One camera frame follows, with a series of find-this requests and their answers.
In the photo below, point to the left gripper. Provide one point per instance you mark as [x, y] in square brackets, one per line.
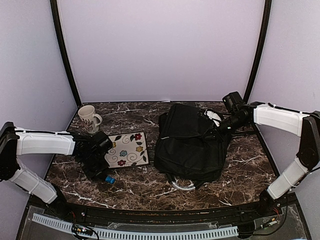
[93, 176]

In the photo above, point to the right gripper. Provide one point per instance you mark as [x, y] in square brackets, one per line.
[215, 130]

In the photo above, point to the black marker with blue cap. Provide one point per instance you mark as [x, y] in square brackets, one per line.
[108, 179]

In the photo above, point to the black student backpack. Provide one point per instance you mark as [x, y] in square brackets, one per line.
[180, 151]

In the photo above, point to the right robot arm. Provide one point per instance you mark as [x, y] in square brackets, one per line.
[289, 133]

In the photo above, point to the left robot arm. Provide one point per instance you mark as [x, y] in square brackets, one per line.
[88, 150]

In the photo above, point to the square floral ceramic plate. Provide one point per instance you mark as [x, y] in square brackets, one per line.
[128, 150]

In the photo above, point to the cream mug with plant print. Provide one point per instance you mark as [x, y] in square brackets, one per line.
[90, 119]

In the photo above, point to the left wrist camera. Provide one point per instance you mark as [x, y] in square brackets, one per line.
[103, 142]

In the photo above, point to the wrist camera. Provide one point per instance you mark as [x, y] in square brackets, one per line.
[233, 101]
[103, 142]

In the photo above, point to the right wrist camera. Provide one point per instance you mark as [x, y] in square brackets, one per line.
[233, 101]

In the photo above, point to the white slotted cable duct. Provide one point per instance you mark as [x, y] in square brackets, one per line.
[134, 232]

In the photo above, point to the black front table rail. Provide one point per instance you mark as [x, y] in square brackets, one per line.
[166, 205]

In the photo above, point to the right black frame post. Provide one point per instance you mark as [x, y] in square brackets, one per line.
[259, 49]

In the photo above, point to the black frame post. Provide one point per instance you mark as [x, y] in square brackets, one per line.
[63, 51]
[259, 49]

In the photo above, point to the left black frame post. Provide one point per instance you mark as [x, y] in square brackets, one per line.
[63, 51]

